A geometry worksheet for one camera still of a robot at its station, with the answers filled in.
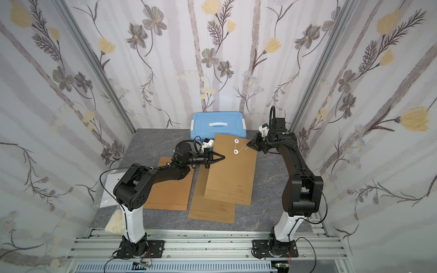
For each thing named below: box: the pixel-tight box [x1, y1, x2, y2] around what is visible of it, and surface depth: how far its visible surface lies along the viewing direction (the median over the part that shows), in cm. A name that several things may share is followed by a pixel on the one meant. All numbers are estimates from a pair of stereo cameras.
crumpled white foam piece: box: [104, 209, 126, 235], surface depth 81 cm
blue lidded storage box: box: [190, 111, 247, 141], surface depth 103 cm
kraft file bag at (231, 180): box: [204, 133, 258, 206], surface depth 84 cm
